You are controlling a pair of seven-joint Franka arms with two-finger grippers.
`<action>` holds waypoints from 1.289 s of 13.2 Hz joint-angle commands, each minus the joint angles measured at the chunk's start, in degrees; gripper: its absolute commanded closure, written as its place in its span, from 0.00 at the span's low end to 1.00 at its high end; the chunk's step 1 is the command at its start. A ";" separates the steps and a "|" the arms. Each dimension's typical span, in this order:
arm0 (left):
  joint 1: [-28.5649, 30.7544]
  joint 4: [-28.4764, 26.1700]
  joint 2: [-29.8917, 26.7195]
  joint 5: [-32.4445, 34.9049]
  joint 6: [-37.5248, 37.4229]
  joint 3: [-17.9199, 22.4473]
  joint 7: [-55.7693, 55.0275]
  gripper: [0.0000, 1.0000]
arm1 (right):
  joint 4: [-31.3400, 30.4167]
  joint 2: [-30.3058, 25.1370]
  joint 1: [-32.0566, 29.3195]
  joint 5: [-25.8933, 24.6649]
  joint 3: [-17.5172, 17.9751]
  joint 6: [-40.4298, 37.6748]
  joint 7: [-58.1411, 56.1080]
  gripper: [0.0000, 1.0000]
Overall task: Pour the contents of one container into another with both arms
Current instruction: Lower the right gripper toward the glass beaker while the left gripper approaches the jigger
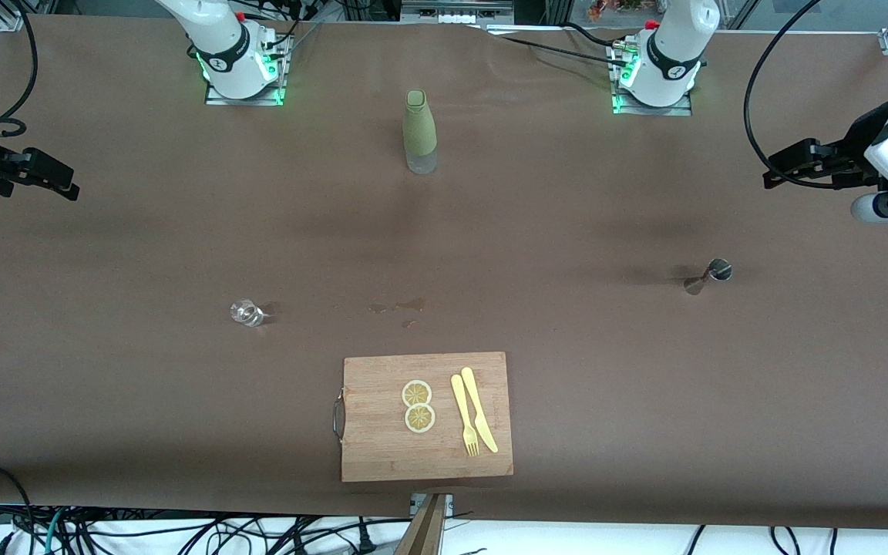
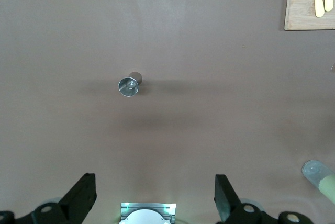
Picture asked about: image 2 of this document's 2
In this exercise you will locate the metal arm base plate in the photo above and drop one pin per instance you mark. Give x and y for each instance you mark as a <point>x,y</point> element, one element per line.
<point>125,208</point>

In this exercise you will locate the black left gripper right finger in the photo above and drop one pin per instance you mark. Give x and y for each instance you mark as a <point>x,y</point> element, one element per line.
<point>227,203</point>

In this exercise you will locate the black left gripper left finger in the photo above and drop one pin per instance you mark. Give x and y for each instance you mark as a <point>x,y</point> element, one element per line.
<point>76,203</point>

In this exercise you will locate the wet liquid spill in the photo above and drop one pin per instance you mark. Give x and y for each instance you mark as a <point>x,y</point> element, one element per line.
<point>333,68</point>

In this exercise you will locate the steel double jigger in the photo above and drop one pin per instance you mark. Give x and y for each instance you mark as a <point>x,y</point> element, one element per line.
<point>128,88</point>

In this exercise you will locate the wooden cutting board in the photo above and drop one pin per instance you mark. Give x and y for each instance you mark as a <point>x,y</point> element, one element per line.
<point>298,4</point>

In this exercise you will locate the green sleeved glass bottle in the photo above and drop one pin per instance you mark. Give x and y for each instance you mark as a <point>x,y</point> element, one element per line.
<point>319,179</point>

